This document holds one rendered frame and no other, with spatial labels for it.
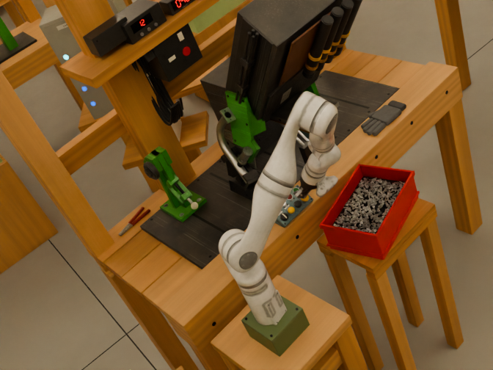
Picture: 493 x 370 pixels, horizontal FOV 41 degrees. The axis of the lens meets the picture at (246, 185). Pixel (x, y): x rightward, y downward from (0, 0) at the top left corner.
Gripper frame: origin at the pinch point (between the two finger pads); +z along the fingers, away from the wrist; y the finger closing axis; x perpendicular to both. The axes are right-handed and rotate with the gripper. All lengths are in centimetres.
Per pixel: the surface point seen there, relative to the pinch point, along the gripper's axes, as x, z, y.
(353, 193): 11.5, 2.3, -14.8
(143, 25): -77, -20, 4
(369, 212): 20.7, -5.1, -9.0
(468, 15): -40, 138, -261
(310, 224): 7.7, 11.0, 1.4
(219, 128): -40.5, 7.3, 0.1
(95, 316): -58, 163, 59
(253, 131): -29.4, 0.6, -5.1
